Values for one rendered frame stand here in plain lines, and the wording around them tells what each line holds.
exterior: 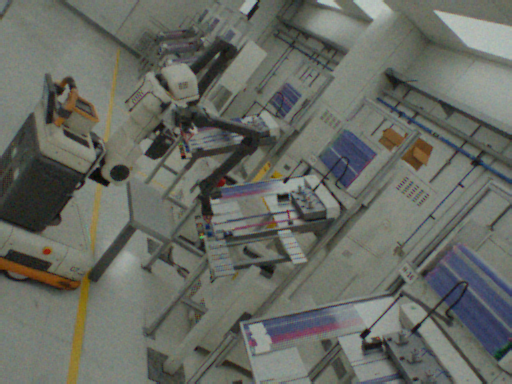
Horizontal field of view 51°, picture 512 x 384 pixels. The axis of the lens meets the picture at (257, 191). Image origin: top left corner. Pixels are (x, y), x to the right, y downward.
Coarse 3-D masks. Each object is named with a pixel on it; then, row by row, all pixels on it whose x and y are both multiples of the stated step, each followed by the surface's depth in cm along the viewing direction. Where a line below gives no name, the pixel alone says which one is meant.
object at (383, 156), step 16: (384, 112) 338; (352, 128) 360; (320, 160) 356; (384, 160) 305; (368, 176) 308; (352, 192) 310; (176, 240) 380; (256, 256) 353; (272, 272) 341; (192, 304) 315
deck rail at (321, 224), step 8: (296, 224) 314; (304, 224) 314; (312, 224) 315; (320, 224) 316; (328, 224) 317; (256, 232) 309; (264, 232) 310; (272, 232) 311; (304, 232) 316; (216, 240) 306; (232, 240) 308; (240, 240) 309; (264, 240) 312
